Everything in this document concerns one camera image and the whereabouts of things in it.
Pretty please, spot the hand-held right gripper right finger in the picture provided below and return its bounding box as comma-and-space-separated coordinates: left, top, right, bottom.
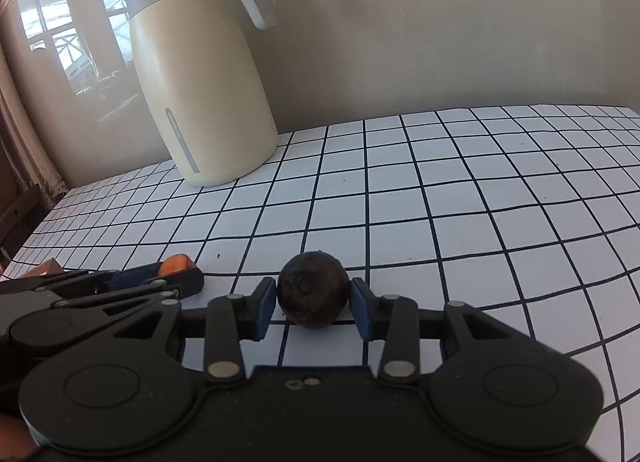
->
350, 277, 566, 385

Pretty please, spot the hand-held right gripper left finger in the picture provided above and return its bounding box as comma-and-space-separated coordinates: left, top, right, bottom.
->
112, 277, 277, 385

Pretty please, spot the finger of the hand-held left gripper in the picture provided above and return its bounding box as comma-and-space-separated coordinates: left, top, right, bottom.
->
0, 264, 161, 295
55, 269, 205, 317

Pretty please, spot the carrot piece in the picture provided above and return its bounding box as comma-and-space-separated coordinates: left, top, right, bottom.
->
157, 254, 193, 277

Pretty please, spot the dark round fruit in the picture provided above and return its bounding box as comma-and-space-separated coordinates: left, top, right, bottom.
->
276, 251, 351, 330

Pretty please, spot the brown box with white inside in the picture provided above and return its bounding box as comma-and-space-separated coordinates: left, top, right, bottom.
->
27, 258, 66, 278

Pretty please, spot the person's left hand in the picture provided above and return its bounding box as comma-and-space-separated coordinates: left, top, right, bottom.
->
0, 414, 38, 462

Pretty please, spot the dark wooden chair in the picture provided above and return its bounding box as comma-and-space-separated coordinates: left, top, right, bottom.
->
0, 184, 48, 263

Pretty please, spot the checked tablecloth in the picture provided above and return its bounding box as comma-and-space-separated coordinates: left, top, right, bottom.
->
0, 103, 640, 462

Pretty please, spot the beige curtain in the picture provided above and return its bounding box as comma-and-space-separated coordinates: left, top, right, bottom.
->
0, 47, 68, 208

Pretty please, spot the cream thermos jug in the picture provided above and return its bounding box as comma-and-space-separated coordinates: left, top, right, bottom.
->
121, 0, 279, 188

